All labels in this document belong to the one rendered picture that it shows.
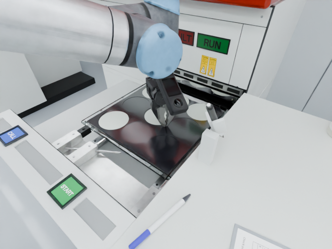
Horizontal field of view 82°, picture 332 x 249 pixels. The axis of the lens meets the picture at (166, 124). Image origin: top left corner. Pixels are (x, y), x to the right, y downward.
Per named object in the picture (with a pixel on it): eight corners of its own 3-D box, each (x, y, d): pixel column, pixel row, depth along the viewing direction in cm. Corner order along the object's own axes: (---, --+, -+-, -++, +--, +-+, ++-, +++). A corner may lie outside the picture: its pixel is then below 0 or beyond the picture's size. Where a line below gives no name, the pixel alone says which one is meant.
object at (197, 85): (149, 83, 94) (148, 64, 88) (234, 117, 74) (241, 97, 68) (147, 84, 93) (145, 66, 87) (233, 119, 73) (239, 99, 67)
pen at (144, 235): (188, 191, 37) (127, 245, 30) (192, 194, 37) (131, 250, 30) (187, 193, 38) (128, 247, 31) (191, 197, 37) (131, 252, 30)
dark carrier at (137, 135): (152, 82, 86) (152, 81, 85) (224, 110, 70) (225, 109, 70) (87, 122, 65) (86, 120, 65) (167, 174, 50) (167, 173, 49)
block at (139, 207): (152, 191, 48) (152, 184, 46) (163, 199, 46) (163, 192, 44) (129, 217, 43) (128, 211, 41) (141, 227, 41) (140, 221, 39)
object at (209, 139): (207, 144, 48) (216, 100, 39) (222, 151, 46) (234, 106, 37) (194, 159, 44) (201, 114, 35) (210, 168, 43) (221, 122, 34)
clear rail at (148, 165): (84, 121, 66) (83, 118, 65) (172, 179, 49) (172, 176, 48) (80, 123, 65) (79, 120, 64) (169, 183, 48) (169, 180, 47)
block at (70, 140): (77, 135, 62) (74, 128, 60) (83, 140, 61) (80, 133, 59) (54, 150, 58) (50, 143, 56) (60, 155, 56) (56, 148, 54)
